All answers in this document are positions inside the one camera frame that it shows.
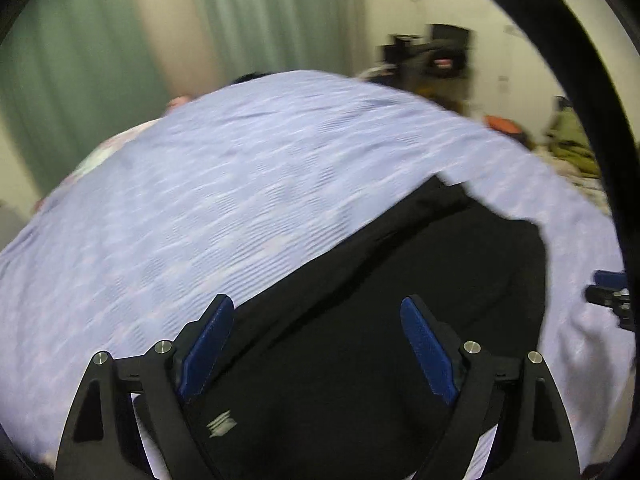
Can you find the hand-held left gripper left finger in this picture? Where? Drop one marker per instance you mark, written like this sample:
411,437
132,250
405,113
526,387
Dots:
207,350

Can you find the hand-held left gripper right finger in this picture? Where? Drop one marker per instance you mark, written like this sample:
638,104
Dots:
427,350

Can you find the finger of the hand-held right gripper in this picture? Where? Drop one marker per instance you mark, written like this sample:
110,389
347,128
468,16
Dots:
610,297

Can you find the black pants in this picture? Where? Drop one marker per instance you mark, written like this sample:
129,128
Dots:
375,305

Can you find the purple patterned bedspread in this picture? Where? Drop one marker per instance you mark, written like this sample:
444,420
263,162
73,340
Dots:
200,200

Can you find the olive green cloth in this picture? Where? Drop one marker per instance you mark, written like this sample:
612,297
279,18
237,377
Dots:
570,140

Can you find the orange object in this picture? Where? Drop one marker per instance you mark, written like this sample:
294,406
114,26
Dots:
502,125

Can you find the pale printed pillow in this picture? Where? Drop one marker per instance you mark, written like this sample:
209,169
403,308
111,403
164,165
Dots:
100,154

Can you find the small pink object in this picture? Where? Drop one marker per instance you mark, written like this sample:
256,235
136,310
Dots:
179,102

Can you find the small black object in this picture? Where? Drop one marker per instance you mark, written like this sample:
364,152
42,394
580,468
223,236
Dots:
249,77

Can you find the black chair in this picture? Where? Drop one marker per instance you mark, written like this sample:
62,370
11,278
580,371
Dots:
435,60

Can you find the green curtain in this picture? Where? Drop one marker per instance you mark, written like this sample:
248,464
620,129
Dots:
75,70
270,15

